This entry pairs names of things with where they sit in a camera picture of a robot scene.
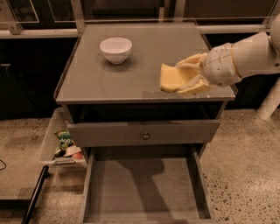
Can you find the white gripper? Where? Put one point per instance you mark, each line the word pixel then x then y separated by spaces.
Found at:
pixel 219 65

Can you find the yellow sponge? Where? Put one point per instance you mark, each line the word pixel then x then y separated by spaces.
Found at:
pixel 172 78

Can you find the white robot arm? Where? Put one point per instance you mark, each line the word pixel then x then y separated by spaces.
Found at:
pixel 258 54

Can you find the top grey drawer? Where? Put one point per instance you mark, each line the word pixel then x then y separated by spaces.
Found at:
pixel 100 134

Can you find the round metal drawer knob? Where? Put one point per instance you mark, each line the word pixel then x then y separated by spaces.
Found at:
pixel 146 136

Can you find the grey drawer cabinet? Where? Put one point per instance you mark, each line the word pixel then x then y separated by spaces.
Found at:
pixel 93 90

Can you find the open middle grey drawer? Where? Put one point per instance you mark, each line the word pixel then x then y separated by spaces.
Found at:
pixel 161 184

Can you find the white ceramic bowl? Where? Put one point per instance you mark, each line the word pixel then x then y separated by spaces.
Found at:
pixel 116 50

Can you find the white and red packet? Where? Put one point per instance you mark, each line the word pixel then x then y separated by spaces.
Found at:
pixel 70 152

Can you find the green chip bag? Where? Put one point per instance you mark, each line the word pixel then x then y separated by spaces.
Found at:
pixel 65 139

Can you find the clear plastic storage bin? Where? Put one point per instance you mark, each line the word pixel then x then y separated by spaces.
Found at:
pixel 51 143

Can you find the black pole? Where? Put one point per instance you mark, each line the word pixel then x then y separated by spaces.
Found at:
pixel 35 195

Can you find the white metal railing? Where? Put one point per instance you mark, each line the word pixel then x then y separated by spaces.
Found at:
pixel 70 17

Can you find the white post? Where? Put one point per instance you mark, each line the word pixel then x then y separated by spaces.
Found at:
pixel 270 103

